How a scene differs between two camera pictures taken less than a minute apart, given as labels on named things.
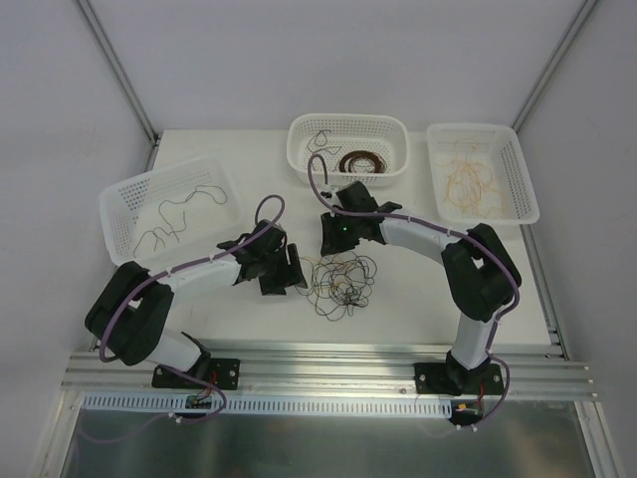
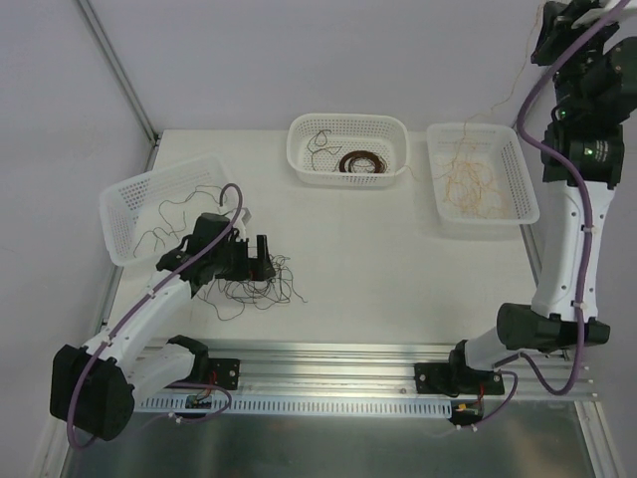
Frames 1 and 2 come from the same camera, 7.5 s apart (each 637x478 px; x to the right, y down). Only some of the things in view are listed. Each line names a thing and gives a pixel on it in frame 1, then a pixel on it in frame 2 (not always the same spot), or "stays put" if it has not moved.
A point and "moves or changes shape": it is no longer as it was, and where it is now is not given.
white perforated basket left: x=171 y=218 stays put
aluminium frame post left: x=106 y=48 stays put
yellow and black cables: x=339 y=281 to x=229 y=298
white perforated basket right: x=480 y=174 stays put
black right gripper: x=333 y=233 to x=550 y=31
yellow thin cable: x=467 y=180 moves or changes shape
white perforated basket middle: x=369 y=148 stays put
